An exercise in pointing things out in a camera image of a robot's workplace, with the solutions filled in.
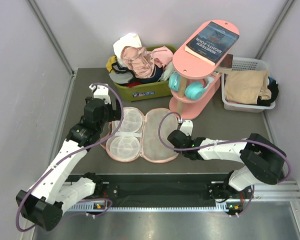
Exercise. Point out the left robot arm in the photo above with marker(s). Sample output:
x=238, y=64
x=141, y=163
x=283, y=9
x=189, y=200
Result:
x=45, y=202

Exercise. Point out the red garment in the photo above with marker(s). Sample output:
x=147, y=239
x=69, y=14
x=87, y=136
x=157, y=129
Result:
x=132, y=84

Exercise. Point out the pink satin bra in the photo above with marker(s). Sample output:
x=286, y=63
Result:
x=138, y=60

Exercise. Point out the teal headphones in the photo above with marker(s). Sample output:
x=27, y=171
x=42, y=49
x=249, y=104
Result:
x=193, y=91

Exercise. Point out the yellow garment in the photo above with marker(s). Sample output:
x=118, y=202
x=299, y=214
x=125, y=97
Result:
x=112, y=64

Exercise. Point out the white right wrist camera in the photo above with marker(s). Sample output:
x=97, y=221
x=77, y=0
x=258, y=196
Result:
x=187, y=127

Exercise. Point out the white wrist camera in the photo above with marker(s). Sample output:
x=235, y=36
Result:
x=187, y=127
x=101, y=91

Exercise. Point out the floral mesh laundry bag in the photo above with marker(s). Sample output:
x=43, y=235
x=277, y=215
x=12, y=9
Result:
x=143, y=135

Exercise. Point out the pink wooden shelf stand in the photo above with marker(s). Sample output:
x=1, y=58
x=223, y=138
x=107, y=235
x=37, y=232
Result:
x=191, y=69

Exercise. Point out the pink garment in bin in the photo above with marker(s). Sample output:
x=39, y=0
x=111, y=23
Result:
x=162, y=56

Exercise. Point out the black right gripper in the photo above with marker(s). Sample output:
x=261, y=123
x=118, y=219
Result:
x=178, y=151

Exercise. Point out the nineteen eighty-four book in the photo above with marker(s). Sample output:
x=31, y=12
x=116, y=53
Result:
x=211, y=43

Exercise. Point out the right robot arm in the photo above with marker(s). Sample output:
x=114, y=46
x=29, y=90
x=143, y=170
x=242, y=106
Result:
x=262, y=161

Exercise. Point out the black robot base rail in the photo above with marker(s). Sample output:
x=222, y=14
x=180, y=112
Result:
x=168, y=190

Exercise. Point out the navy blue bra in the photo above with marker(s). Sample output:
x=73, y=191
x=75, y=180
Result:
x=156, y=75

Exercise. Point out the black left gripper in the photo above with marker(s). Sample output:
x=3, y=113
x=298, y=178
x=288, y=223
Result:
x=115, y=115

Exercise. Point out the white garment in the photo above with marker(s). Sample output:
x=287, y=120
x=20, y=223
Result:
x=129, y=40

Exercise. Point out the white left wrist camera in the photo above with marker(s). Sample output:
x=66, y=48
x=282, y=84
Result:
x=101, y=91

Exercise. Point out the beige folded cloth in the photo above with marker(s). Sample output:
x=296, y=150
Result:
x=247, y=86

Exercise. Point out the green plastic bin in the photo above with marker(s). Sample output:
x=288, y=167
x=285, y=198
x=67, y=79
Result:
x=145, y=91

